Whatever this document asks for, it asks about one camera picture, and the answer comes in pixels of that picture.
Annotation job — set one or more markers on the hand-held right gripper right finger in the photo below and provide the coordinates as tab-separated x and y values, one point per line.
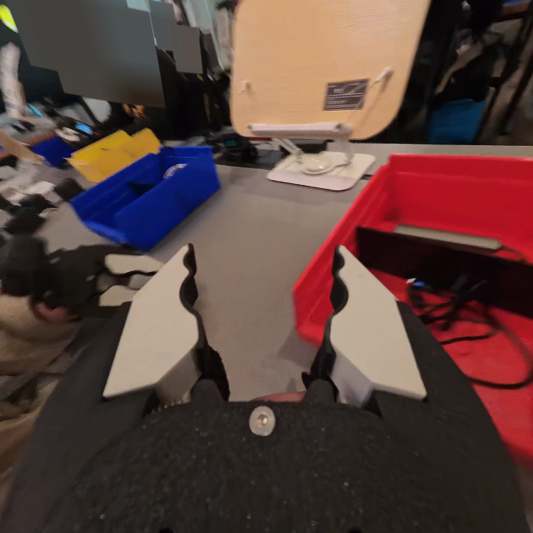
374	337

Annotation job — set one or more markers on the grey flat hub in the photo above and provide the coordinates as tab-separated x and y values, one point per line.
445	237

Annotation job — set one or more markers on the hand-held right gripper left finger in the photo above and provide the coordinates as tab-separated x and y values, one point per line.
158	329

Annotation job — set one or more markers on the yellow plastic storage bin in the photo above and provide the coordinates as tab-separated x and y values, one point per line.
108	154

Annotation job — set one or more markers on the red plastic storage bin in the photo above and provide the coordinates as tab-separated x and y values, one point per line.
441	195

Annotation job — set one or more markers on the wooden book stand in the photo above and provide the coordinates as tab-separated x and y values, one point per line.
324	62

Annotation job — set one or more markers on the black bin divider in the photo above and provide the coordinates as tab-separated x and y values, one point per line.
416	258

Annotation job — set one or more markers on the person's left hand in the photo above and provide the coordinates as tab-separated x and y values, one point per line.
45	310

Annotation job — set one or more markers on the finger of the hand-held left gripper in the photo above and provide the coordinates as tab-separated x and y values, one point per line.
118	293
133	263

